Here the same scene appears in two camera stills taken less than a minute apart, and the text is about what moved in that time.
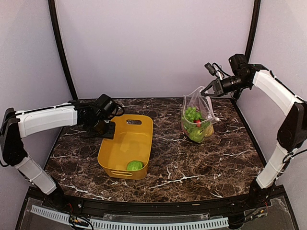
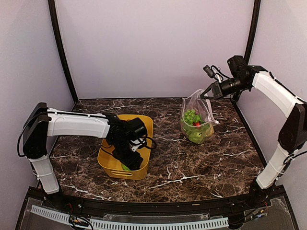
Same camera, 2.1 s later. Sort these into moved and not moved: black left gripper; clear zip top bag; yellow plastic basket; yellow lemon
Moved: black left gripper
Not moved: yellow plastic basket; clear zip top bag; yellow lemon
